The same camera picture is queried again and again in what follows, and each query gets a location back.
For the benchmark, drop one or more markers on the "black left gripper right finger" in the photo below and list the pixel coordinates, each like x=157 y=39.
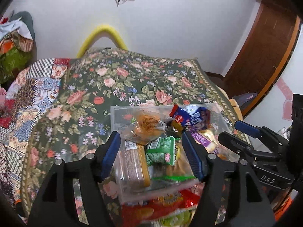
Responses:
x=232 y=194

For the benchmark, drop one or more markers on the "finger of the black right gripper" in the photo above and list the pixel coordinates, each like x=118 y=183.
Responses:
x=263 y=133
x=241 y=147

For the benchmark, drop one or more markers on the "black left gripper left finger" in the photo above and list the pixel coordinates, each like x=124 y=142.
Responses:
x=55 y=204

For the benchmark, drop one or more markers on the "purple coconut roll package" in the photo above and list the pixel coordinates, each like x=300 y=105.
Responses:
x=210 y=142

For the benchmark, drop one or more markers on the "blue bread snack bag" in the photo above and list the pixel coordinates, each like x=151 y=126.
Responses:
x=192 y=117

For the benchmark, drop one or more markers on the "red snack bag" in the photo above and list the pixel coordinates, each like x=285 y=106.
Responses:
x=161 y=207

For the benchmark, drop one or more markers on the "green snack packet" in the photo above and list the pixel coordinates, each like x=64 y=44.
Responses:
x=161 y=151

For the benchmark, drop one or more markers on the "clear bag orange pastry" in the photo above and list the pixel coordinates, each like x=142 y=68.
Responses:
x=144 y=128

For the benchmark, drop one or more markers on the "brown cookie bag green trim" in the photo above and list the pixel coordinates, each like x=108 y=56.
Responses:
x=181 y=171

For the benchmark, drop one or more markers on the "floral dark green bedspread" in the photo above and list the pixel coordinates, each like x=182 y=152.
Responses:
x=78 y=120

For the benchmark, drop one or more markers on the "gold wafer biscuit package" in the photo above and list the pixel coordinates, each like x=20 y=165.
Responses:
x=133 y=166

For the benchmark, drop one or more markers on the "clear plastic storage box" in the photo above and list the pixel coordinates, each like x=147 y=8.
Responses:
x=121 y=118

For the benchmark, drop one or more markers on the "brown wooden door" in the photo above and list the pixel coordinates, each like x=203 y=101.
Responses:
x=264 y=53

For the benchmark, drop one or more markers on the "patchwork checkered quilt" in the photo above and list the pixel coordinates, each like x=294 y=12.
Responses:
x=32 y=92

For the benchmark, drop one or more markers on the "pink plush toy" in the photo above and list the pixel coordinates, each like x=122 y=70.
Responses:
x=3 y=94

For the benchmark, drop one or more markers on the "pile of clothes and bags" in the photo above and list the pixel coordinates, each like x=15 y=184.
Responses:
x=17 y=41

